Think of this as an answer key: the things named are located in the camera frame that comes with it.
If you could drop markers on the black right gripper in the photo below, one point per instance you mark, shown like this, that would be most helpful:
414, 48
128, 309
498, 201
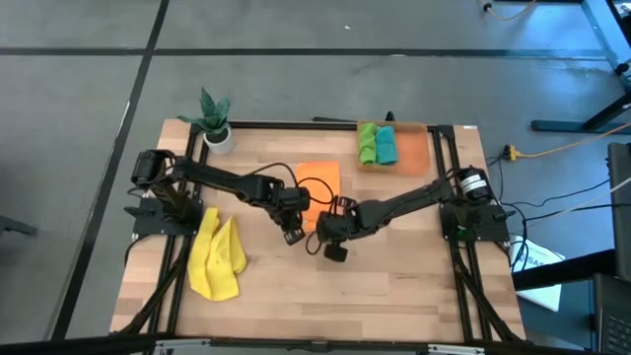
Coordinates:
342, 224

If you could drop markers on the black computer keyboard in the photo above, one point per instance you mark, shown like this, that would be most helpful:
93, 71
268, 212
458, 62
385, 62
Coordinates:
618, 337

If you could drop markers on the teal microfiber towel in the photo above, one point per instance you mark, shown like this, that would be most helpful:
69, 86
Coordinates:
387, 145

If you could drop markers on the green microfiber towel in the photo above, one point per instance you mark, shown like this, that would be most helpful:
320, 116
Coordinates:
367, 143

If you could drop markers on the black diagonal brace bar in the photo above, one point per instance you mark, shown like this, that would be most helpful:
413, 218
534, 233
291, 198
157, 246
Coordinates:
562, 273

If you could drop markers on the translucent orange plastic basket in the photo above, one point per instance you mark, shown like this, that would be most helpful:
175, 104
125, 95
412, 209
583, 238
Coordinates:
414, 153

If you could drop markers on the white printed paper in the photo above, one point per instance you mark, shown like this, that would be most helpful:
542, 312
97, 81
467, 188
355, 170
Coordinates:
539, 296

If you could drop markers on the silver metal bracket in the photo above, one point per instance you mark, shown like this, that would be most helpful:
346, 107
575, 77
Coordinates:
182, 346
456, 349

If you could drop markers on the small black knob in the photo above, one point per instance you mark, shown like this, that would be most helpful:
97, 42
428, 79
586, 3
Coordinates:
390, 117

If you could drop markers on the black furniture foot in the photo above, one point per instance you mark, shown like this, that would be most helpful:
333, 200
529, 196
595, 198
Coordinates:
15, 226

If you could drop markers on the orange microfiber towel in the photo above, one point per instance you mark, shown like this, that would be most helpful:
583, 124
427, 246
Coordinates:
320, 177

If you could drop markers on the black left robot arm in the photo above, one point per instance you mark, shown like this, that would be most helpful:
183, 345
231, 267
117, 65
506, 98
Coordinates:
222, 180

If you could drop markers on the yellow microfiber towel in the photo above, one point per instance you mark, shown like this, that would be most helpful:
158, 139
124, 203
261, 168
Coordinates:
217, 271

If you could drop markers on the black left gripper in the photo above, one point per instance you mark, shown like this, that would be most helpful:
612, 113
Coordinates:
291, 197

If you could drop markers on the potted green plant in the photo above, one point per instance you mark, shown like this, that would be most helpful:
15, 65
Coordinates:
219, 140

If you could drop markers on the black aluminium table frame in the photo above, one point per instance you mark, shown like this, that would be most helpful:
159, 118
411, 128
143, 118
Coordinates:
296, 125

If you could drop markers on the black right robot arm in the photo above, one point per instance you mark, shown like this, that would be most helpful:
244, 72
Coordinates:
419, 197

